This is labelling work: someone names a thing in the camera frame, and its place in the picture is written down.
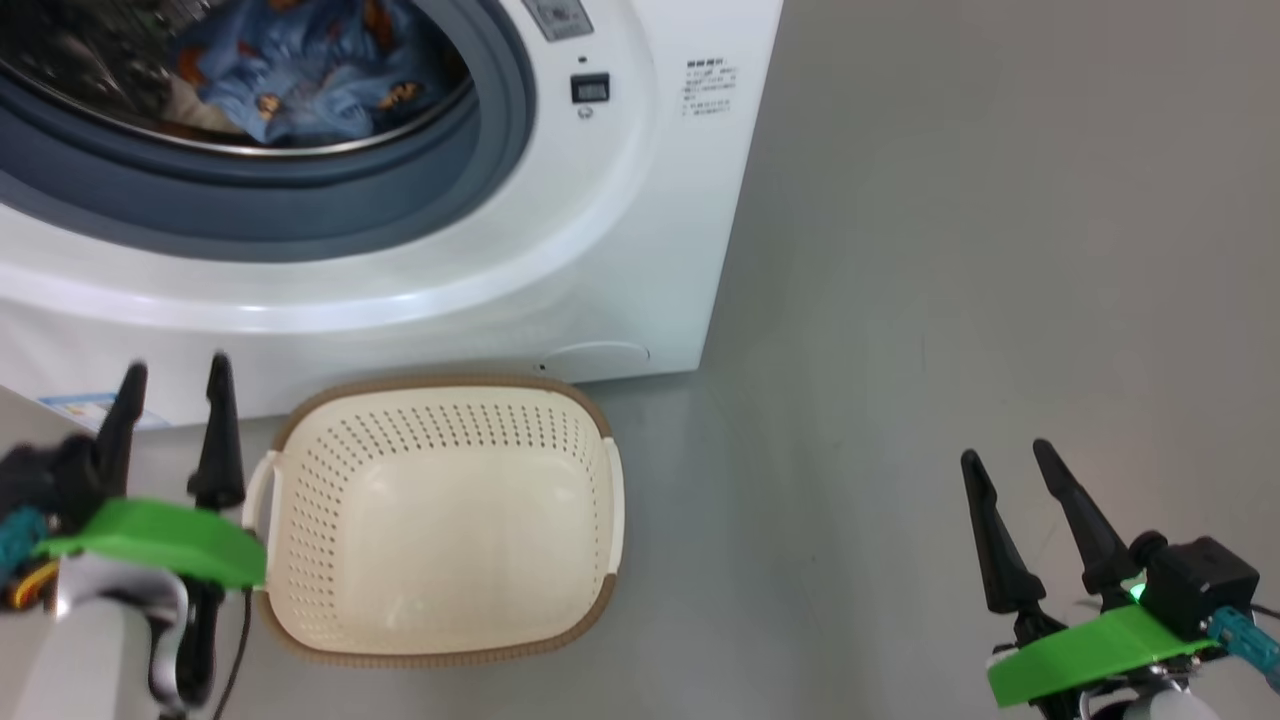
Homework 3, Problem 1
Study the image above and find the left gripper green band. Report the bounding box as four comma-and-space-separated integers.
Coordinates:
35, 352, 267, 707

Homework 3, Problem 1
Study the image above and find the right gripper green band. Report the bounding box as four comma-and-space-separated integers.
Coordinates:
959, 438, 1222, 720

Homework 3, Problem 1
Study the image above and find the cream fabric garment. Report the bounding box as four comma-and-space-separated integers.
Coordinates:
162, 75, 241, 137

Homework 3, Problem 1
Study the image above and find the cream perforated laundry basket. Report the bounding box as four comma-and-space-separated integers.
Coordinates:
243, 375, 627, 669

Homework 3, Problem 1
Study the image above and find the white front-load washing machine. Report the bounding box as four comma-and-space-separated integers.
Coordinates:
0, 0, 785, 433

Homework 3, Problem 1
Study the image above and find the blue white energy label sticker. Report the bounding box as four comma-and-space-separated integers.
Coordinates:
40, 392, 167, 432

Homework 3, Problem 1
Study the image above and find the right camera cable teal connector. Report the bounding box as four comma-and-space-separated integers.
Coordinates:
1205, 605, 1280, 693

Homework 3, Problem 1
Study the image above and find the thin black left gripper cable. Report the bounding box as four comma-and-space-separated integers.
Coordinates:
212, 588, 253, 720

